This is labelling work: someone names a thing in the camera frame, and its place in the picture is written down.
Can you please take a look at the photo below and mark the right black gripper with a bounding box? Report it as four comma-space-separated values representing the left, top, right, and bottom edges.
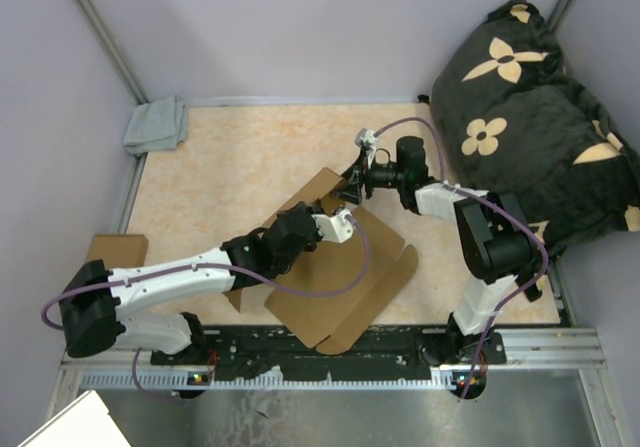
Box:
331, 149, 406, 206

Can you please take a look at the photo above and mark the brown cardboard box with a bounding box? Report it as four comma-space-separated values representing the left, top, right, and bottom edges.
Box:
219, 167, 418, 354

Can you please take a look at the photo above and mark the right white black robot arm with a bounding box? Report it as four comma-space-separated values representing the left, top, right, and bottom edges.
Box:
332, 129, 539, 363

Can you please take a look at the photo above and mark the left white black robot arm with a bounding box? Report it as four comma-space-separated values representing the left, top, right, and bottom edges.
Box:
58, 202, 334, 364

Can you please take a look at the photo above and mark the small flat cardboard box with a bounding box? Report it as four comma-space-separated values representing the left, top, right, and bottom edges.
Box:
86, 234, 149, 269

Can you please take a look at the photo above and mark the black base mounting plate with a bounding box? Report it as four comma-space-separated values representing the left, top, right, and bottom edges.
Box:
151, 324, 480, 396

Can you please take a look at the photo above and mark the black floral pillow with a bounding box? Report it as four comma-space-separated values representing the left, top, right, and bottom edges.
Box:
423, 0, 639, 258

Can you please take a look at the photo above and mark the grey folded cloth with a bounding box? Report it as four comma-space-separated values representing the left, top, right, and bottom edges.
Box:
122, 96, 188, 156

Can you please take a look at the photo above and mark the white sheet corner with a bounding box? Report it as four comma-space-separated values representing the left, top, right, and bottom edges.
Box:
20, 390, 130, 447

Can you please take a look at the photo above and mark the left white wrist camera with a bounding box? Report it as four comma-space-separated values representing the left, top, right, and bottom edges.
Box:
312, 208, 355, 244

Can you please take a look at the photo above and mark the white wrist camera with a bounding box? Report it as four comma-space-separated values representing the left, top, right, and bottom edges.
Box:
354, 129, 378, 169
312, 208, 355, 244

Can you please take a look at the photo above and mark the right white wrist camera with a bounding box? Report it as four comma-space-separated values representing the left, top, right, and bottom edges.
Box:
354, 129, 378, 169

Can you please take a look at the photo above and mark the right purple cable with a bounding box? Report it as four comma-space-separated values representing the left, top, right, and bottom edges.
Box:
371, 116, 551, 401

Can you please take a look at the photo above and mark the aluminium rail frame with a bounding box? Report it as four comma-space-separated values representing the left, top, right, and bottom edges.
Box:
52, 325, 627, 446

